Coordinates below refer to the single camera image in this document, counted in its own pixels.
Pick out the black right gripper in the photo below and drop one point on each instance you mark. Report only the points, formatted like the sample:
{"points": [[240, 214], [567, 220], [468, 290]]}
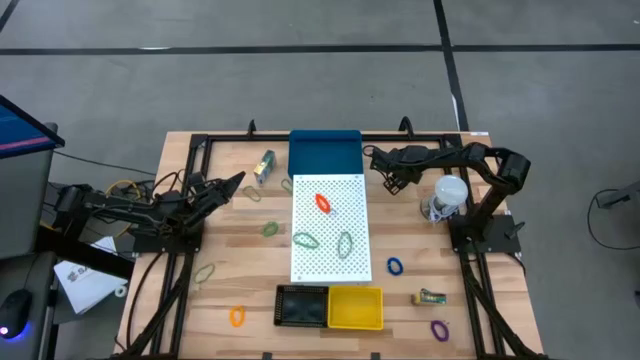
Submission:
{"points": [[407, 165]]}

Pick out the white printed paper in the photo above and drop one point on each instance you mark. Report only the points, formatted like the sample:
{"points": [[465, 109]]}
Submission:
{"points": [[85, 287]]}

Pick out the black slotted plastic basket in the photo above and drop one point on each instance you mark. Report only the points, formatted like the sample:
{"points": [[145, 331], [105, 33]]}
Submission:
{"points": [[300, 306]]}

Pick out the green card pack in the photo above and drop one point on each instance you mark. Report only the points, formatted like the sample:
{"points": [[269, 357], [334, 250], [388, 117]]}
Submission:
{"points": [[428, 298]]}

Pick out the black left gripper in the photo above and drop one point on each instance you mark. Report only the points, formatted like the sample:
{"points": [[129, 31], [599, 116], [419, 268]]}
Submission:
{"points": [[205, 202]]}

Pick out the orange rubber band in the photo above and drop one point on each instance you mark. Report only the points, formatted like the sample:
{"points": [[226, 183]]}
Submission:
{"points": [[232, 316]]}

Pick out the blue rubber band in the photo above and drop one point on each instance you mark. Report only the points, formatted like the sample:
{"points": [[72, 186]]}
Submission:
{"points": [[389, 266]]}

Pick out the white light bulb with socket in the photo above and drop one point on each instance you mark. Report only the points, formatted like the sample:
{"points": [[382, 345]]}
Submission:
{"points": [[451, 190]]}

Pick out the computer monitor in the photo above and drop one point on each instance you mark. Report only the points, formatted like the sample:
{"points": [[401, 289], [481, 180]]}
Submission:
{"points": [[20, 130]]}

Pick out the thick green rubber band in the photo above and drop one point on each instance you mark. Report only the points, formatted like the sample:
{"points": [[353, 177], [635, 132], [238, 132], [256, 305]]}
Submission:
{"points": [[265, 230], [298, 241]]}

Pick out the thin green rubber band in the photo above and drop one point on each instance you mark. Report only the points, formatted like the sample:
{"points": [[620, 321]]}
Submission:
{"points": [[339, 245], [247, 190], [200, 276], [284, 186]]}

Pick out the black computer mouse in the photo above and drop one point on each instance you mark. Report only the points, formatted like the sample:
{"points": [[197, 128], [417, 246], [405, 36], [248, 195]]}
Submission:
{"points": [[15, 310]]}

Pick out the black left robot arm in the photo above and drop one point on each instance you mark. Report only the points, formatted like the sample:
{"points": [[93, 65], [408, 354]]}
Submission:
{"points": [[120, 210]]}

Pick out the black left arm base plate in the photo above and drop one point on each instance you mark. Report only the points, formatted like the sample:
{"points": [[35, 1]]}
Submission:
{"points": [[150, 245]]}

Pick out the red-orange rubber band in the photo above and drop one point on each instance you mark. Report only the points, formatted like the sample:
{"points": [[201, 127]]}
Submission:
{"points": [[320, 199]]}

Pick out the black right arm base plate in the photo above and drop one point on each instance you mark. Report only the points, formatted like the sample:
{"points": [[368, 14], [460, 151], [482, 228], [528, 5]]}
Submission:
{"points": [[505, 242]]}

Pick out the dark grey desk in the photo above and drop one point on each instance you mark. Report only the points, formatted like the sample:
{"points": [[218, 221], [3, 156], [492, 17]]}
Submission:
{"points": [[42, 280]]}

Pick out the white tape roll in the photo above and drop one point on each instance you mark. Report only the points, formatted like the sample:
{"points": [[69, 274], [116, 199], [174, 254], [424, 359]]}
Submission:
{"points": [[116, 291]]}

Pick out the yellow card pack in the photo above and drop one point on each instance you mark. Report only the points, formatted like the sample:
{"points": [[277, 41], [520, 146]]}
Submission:
{"points": [[264, 167]]}

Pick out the yellow slotted plastic basket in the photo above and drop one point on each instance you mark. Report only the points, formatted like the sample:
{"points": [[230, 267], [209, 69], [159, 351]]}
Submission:
{"points": [[356, 307]]}

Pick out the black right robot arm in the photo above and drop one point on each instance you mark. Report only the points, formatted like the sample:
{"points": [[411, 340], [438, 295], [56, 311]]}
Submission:
{"points": [[492, 205]]}

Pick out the black metal table frame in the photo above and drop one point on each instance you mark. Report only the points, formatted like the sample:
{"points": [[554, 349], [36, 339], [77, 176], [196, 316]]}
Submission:
{"points": [[235, 138]]}

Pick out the black support bar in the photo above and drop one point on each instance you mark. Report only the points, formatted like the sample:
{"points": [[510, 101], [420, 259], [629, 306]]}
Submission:
{"points": [[85, 252]]}

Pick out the purple rubber band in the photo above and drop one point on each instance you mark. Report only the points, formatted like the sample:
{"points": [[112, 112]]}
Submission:
{"points": [[434, 331]]}

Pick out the grey stand leg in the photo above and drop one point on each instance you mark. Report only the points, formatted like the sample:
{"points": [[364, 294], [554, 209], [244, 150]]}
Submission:
{"points": [[620, 197]]}

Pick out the white perforated metal riser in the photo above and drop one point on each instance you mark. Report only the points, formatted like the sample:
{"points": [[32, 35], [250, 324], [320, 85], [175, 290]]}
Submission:
{"points": [[350, 210]]}

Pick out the blue plastic bin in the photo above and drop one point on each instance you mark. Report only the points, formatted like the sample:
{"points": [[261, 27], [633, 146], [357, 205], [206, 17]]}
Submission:
{"points": [[325, 150]]}

